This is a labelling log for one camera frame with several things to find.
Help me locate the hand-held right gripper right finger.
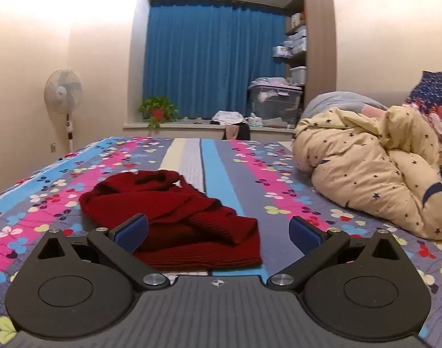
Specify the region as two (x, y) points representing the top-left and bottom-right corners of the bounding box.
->
(266, 215), (406, 291)

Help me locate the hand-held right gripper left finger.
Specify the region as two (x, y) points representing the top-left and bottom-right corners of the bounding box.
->
(35, 215), (171, 291)

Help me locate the red knit sweater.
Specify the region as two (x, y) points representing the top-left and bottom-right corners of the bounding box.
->
(79, 170), (263, 271)

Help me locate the white clothes pile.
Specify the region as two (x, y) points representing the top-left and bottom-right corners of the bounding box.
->
(211, 110), (245, 124)

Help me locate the floral striped bed blanket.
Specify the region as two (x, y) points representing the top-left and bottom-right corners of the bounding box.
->
(0, 136), (442, 348)

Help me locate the cream star print duvet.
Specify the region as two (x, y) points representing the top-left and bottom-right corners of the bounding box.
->
(293, 106), (442, 240)

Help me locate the white window sill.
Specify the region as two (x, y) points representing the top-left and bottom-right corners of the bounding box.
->
(123, 118), (297, 140)

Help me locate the dark hanging garment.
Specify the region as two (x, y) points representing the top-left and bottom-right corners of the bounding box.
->
(223, 123), (251, 141)

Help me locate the potted green plant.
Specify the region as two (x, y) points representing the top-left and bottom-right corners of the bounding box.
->
(138, 96), (180, 128)

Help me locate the clear plastic storage bin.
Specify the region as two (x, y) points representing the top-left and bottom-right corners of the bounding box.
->
(248, 77), (303, 127)

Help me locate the grey pillow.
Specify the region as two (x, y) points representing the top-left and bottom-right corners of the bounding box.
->
(301, 91), (388, 118)

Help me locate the white standing fan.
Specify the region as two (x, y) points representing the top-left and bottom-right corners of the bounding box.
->
(44, 69), (83, 153)

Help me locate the small clear storage box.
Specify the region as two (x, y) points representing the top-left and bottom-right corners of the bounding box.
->
(290, 66), (307, 86)

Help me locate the blue curtain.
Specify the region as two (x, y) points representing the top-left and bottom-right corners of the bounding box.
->
(143, 0), (292, 119)

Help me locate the wooden shelf cabinet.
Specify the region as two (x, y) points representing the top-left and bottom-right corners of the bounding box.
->
(284, 0), (339, 117)

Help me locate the navy floral pillow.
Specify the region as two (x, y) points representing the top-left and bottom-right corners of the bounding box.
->
(404, 69), (442, 153)

